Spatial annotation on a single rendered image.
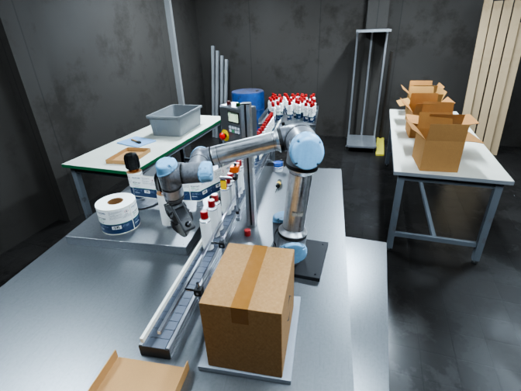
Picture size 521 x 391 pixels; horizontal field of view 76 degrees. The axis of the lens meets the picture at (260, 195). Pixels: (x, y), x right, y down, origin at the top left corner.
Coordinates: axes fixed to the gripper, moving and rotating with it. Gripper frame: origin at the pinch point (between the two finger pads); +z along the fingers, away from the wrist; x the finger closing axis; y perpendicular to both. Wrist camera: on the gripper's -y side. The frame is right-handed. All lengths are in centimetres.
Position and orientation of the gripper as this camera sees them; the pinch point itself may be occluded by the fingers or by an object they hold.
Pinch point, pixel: (185, 235)
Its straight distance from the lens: 140.0
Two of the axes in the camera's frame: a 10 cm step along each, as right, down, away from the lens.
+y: -5.8, -5.1, 6.3
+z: 0.3, 7.6, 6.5
